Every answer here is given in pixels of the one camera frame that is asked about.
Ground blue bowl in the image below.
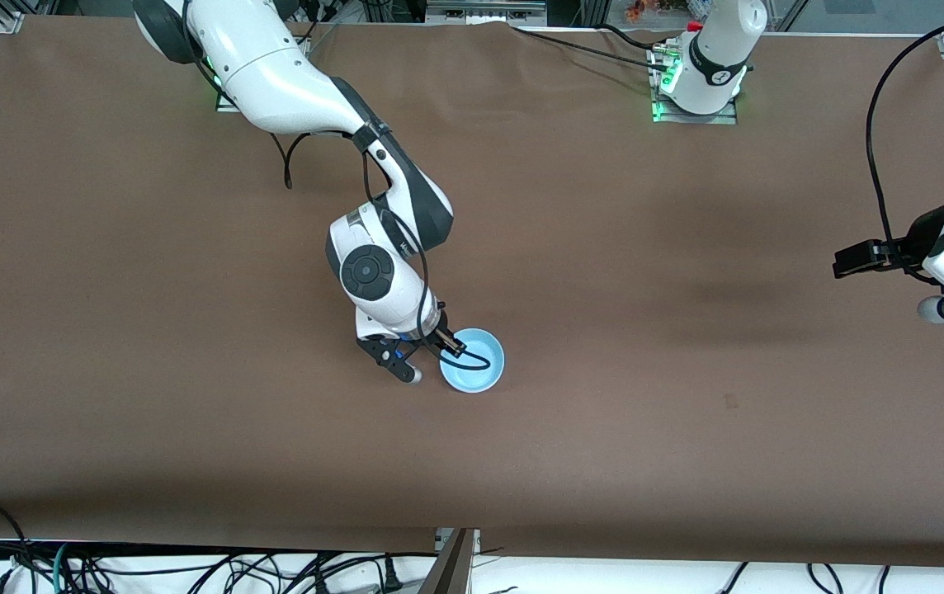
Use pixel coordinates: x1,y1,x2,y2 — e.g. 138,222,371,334
439,328,506,394

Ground brown table cover sheet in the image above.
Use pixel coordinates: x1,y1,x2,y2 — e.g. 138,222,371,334
0,15,944,568

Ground colourful background items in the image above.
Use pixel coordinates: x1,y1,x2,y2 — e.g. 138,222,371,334
625,0,714,22

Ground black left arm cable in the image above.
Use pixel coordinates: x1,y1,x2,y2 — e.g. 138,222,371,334
865,3,944,248

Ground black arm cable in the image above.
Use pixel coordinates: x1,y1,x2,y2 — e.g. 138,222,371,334
272,124,493,370
865,3,944,248

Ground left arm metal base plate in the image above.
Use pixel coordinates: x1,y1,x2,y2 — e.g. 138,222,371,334
649,41,739,125

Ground grey metal post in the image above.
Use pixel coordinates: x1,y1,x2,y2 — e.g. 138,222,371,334
421,528,482,594

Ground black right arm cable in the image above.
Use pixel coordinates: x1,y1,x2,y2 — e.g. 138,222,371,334
272,124,493,370

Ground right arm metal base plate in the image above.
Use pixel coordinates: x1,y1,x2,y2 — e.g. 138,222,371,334
206,49,243,115

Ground short black base cable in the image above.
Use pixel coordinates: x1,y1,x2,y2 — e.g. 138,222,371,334
596,23,673,49

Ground long black base cable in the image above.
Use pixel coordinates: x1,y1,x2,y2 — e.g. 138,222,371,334
512,27,671,72

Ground black right base cable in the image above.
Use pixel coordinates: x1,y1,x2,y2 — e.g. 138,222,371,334
295,12,337,60

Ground silver metal rail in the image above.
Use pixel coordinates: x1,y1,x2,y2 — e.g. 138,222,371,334
426,0,548,26

